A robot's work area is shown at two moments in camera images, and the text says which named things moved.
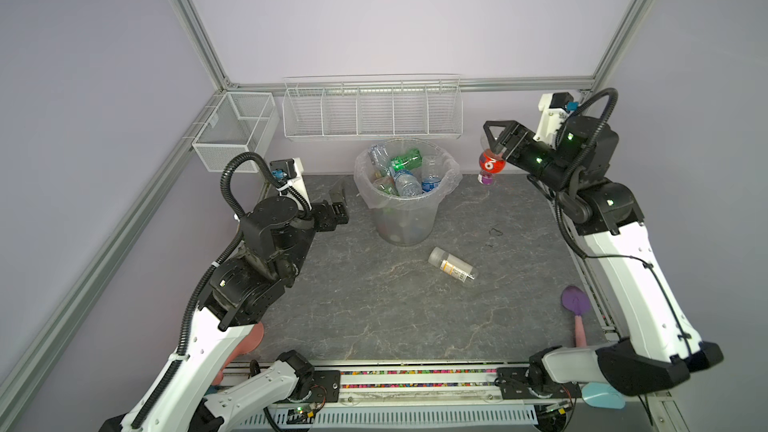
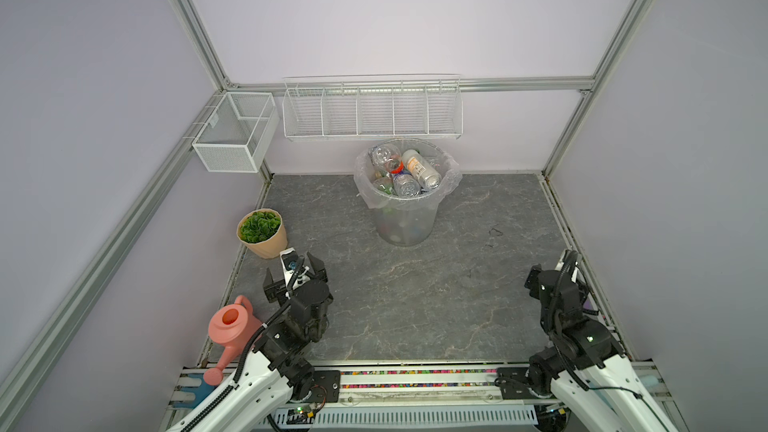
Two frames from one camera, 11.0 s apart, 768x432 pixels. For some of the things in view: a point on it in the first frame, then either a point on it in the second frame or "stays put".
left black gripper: x=328 y=220 to x=275 y=291
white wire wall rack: x=373 y=107 stays put
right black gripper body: x=541 y=163 to x=544 y=321
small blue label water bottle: x=407 y=185 stays put
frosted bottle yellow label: x=455 y=266 to x=421 y=168
